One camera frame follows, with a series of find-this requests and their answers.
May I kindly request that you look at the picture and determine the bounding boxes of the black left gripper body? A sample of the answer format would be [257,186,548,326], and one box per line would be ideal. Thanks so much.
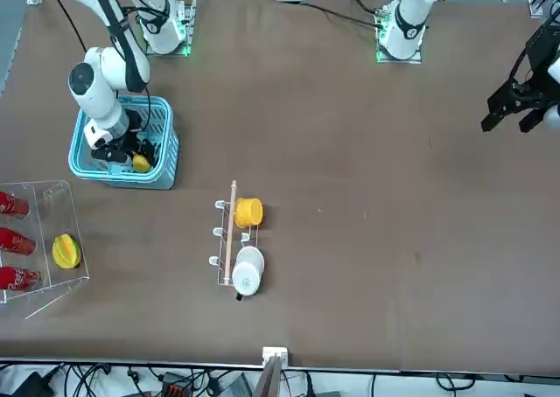
[526,23,560,83]

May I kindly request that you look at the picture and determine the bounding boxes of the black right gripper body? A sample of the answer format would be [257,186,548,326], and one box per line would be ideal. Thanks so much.
[117,110,145,149]

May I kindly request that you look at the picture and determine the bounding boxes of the red drink bottle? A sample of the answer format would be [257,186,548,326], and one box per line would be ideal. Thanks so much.
[0,190,31,217]
[0,265,44,291]
[0,226,36,255]

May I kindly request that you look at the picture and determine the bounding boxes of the blue plastic basket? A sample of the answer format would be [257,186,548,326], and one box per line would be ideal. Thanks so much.
[68,95,180,192]

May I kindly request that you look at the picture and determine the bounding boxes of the clear acrylic rack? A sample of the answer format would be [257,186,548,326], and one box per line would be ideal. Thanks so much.
[0,179,92,320]

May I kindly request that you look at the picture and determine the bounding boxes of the yellow star fruit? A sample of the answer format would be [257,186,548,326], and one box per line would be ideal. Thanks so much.
[52,233,82,269]

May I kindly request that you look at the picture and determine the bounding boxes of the yellow cup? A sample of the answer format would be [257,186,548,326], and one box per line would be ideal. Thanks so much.
[234,198,264,229]

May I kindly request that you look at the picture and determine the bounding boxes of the white mug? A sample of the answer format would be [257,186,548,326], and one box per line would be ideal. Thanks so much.
[231,246,266,302]

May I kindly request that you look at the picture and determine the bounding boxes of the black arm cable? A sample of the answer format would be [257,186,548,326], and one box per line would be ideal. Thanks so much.
[89,0,152,136]

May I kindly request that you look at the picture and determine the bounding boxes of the white wire cup rack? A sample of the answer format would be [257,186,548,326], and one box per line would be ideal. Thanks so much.
[208,179,268,303]

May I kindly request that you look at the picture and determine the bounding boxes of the black table cable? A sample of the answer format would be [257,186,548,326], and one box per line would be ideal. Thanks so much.
[279,0,382,27]

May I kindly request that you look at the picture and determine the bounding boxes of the aluminium frame post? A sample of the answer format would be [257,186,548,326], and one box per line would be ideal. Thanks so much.
[261,346,290,397]

